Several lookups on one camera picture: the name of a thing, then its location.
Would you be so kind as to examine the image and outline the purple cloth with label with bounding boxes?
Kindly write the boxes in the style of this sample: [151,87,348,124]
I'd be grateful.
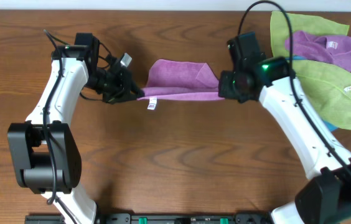
[284,30,351,72]

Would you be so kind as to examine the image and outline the large green cloth top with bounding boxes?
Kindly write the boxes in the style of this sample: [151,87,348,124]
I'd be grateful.
[270,11,350,57]

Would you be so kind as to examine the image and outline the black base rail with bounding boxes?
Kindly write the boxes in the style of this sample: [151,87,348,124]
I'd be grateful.
[24,212,273,224]

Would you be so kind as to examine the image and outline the right black cable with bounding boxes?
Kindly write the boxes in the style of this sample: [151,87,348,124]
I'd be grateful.
[237,0,351,212]

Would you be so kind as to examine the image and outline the purple microfiber cloth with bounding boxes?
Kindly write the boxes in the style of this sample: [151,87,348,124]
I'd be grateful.
[138,59,224,108]

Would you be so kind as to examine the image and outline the green cloth with label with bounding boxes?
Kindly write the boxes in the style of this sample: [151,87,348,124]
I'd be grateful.
[293,60,351,130]

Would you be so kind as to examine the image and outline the blue cloth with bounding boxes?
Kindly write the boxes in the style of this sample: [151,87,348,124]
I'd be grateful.
[286,56,338,132]

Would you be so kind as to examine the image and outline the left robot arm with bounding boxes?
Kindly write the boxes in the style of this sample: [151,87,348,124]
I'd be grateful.
[7,33,144,223]

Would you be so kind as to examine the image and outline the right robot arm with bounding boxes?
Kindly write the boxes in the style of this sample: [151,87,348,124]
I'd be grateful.
[218,32,351,223]

